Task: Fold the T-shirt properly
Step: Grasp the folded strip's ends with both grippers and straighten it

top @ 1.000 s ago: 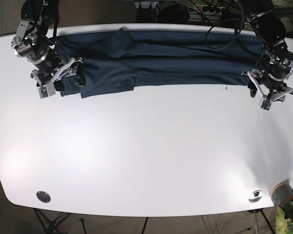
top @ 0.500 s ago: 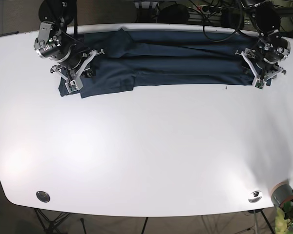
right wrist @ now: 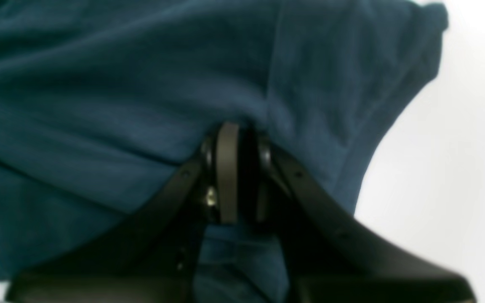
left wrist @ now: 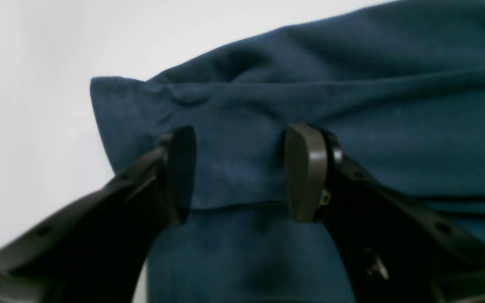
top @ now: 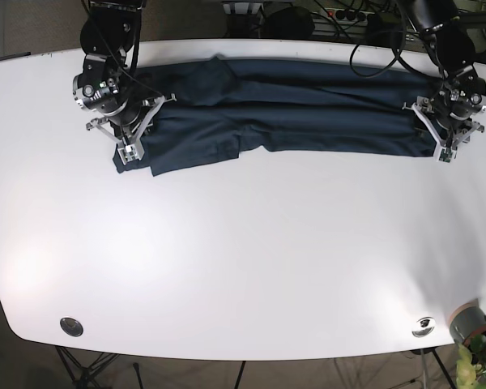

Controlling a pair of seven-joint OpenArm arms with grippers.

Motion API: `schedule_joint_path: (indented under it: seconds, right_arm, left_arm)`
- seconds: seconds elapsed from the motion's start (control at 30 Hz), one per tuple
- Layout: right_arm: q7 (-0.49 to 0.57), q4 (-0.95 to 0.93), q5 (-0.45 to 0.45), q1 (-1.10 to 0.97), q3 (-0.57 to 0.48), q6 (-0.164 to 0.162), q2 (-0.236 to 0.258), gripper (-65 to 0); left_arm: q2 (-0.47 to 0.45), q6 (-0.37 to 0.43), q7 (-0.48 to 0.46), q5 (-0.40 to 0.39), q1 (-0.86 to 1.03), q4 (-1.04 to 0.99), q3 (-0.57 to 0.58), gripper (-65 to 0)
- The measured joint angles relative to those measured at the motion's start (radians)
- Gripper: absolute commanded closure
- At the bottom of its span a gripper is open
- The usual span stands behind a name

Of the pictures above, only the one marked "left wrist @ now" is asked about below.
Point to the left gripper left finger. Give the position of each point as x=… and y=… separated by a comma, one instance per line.
x=92, y=250

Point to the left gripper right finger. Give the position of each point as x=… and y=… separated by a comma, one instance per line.
x=394, y=249

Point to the dark blue T-shirt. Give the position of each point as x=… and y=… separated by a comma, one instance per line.
x=402, y=87

